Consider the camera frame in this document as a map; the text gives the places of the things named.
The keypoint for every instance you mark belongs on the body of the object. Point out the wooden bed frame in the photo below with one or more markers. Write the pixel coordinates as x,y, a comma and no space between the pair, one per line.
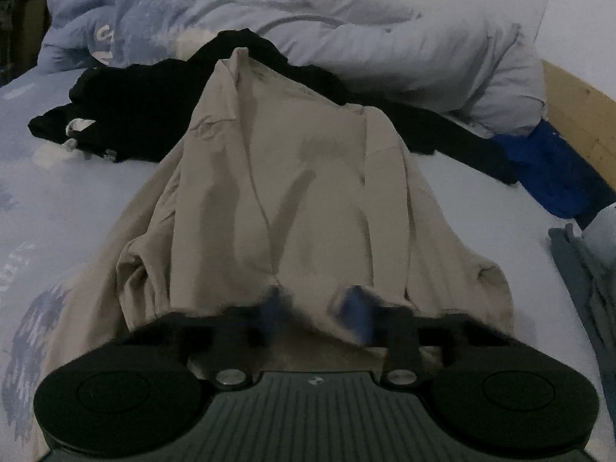
577,106

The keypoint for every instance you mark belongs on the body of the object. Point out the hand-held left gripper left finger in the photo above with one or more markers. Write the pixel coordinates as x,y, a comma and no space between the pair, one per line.
273,310

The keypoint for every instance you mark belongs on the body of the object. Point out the dark bedside furniture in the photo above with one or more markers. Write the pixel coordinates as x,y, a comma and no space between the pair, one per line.
19,24

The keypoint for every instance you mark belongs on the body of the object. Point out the light blue printed duvet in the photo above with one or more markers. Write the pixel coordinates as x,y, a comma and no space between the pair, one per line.
385,48

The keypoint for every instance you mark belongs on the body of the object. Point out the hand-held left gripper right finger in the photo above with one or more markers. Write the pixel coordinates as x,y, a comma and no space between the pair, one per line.
353,312

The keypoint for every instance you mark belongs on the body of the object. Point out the blue cloth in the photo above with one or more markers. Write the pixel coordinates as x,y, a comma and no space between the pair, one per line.
553,173

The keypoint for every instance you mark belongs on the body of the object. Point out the grey cloth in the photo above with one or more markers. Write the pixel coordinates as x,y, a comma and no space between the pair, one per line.
577,269

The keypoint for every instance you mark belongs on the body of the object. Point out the white cloth bundle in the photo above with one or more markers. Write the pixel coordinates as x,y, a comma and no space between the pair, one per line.
604,236

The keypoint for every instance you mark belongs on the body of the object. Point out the black garment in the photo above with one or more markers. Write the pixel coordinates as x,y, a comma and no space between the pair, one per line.
134,106

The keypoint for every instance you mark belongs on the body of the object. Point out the beige garment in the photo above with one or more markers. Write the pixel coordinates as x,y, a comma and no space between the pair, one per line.
298,178

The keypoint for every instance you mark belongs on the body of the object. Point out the pale printed bed sheet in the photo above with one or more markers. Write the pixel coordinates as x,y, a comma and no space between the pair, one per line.
72,202

